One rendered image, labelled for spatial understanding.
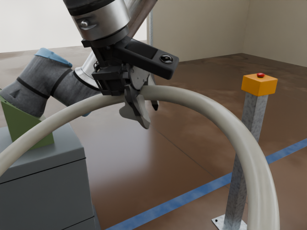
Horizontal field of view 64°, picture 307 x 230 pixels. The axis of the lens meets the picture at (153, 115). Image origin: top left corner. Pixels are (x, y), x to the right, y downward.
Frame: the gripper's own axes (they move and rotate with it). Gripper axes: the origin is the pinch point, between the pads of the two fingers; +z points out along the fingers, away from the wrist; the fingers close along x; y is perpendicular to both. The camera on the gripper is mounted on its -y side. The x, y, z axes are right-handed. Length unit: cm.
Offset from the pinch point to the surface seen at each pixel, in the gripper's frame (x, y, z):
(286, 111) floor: -256, -37, 232
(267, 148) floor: -152, -16, 190
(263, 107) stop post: -71, -18, 61
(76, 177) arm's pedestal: -8, 58, 46
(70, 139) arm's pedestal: -19, 61, 33
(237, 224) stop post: -42, -1, 140
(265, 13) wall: -647, 0, 246
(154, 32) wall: -451, 219, 168
